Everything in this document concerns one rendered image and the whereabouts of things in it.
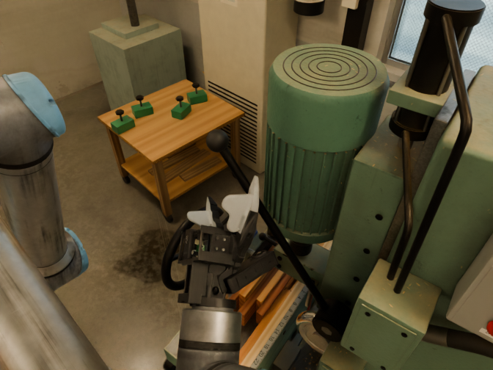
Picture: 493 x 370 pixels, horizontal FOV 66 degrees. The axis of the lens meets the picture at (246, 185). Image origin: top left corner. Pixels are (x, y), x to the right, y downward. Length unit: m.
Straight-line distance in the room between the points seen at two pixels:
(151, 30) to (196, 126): 1.02
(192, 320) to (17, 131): 0.39
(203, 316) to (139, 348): 1.43
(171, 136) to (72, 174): 0.99
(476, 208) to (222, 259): 0.34
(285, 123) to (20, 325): 0.41
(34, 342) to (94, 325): 1.62
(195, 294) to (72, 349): 0.18
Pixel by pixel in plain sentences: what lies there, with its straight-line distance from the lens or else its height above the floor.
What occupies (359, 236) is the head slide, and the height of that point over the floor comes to 1.28.
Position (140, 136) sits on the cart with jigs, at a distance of 2.16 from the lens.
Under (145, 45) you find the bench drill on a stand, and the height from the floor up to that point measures 0.68.
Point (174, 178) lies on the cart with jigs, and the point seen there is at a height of 0.19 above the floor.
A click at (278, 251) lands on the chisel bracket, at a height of 1.07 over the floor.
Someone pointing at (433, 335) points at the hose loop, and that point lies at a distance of 0.61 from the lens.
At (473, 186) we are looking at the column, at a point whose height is 1.48.
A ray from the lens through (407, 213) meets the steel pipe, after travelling 0.51.
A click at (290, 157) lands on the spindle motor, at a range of 0.59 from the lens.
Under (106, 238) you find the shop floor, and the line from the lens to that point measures 2.39.
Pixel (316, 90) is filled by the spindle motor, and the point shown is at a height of 1.50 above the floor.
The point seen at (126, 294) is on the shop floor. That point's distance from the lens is 2.13.
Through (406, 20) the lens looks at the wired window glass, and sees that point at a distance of 2.09.
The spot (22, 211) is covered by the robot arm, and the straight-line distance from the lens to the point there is 0.88.
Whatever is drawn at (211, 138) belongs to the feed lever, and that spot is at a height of 1.42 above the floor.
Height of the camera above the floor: 1.76
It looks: 44 degrees down
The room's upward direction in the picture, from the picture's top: straight up
